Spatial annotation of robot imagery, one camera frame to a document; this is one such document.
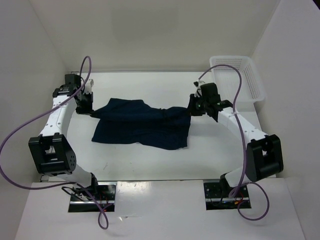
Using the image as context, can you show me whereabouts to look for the navy blue shorts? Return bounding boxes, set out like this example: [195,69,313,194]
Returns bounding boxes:
[91,98,191,151]

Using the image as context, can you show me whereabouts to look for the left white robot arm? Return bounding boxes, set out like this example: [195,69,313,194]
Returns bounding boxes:
[28,74,100,200]

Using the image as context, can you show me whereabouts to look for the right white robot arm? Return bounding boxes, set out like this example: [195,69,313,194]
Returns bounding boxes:
[187,80,284,197]

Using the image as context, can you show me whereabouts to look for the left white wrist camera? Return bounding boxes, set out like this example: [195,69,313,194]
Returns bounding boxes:
[82,79,94,95]

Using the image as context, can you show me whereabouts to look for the white plastic basket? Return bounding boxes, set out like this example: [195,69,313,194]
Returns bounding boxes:
[209,55,266,103]

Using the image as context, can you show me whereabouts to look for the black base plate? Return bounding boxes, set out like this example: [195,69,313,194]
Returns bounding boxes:
[61,182,117,213]
[203,180,251,211]

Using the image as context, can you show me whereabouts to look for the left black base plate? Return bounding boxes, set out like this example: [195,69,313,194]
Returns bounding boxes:
[61,182,117,213]

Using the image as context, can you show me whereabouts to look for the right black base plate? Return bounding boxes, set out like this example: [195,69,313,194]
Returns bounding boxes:
[203,180,251,211]

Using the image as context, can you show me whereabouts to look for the aluminium table edge rail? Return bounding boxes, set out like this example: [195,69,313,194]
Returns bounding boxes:
[40,71,79,182]

